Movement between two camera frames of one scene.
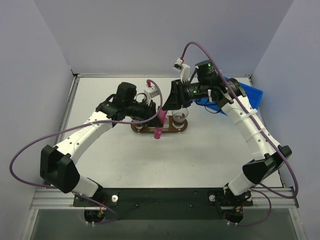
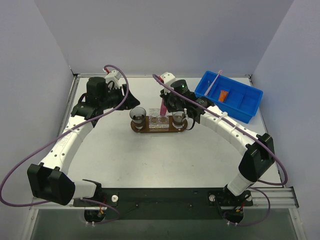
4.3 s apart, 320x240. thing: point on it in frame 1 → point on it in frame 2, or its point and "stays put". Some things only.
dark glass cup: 136,126 stays put
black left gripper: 152,113 → 125,96
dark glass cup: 178,117 stays put
